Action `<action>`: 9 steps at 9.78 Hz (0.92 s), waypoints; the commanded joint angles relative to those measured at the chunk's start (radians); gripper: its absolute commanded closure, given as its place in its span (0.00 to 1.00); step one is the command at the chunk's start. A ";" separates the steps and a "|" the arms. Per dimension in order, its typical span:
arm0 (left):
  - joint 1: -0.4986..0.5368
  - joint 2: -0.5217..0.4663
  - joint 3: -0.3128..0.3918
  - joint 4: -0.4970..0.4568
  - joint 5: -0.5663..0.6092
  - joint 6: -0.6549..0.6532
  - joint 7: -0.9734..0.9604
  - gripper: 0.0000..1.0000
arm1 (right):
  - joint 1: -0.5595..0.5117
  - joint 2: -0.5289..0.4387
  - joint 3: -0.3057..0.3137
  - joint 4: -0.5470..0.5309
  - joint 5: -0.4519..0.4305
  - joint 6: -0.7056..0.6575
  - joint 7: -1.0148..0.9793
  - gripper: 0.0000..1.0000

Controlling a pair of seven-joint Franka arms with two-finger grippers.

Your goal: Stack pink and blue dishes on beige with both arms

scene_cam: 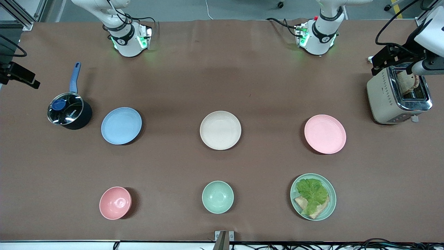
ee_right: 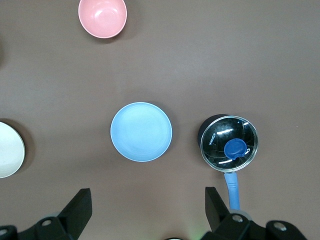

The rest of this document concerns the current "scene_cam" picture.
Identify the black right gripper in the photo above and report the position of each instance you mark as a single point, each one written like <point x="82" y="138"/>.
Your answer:
<point x="7" y="70"/>

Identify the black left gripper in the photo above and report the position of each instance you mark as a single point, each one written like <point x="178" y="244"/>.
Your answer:
<point x="403" y="56"/>

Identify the pink shallow bowl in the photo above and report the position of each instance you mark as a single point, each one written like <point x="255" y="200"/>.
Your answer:
<point x="325" y="134"/>

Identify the light blue shallow bowl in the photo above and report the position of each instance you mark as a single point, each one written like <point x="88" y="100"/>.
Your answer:
<point x="121" y="125"/>

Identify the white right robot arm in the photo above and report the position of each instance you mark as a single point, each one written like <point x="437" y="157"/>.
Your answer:
<point x="126" y="41"/>

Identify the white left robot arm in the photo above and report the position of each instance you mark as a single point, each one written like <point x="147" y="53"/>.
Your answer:
<point x="321" y="34"/>

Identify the toast slice in toaster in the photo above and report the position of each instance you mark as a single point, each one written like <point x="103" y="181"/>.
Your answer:
<point x="406" y="85"/>

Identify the beige chrome toaster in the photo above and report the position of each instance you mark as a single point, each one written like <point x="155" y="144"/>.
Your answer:
<point x="381" y="100"/>

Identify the glass lid with blue knob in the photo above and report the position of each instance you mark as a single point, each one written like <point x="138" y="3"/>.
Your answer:
<point x="64" y="109"/>

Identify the black caster wheel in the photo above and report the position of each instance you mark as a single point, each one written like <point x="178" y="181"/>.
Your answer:
<point x="280" y="4"/>
<point x="387" y="7"/>

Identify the green lettuce leaf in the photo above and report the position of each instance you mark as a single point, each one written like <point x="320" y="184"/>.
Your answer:
<point x="312" y="192"/>

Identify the small pink deep bowl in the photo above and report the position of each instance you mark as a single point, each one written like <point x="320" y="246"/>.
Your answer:
<point x="115" y="203"/>

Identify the green plate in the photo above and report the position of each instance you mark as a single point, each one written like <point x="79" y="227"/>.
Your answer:
<point x="331" y="208"/>

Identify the brown table cover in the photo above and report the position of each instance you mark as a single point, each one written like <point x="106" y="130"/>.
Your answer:
<point x="222" y="69"/>

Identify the brown bread slice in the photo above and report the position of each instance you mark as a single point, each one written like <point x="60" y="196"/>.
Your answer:
<point x="317" y="212"/>

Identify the beige shallow bowl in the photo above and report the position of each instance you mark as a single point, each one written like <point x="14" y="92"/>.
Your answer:
<point x="220" y="130"/>

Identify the small green deep bowl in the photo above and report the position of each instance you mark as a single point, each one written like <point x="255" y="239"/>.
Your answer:
<point x="218" y="197"/>

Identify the aluminium frame profile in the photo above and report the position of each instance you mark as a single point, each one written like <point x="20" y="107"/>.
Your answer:
<point x="420" y="21"/>
<point x="20" y="15"/>

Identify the grey metal mounting bracket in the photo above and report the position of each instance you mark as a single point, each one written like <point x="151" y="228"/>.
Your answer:
<point x="223" y="239"/>

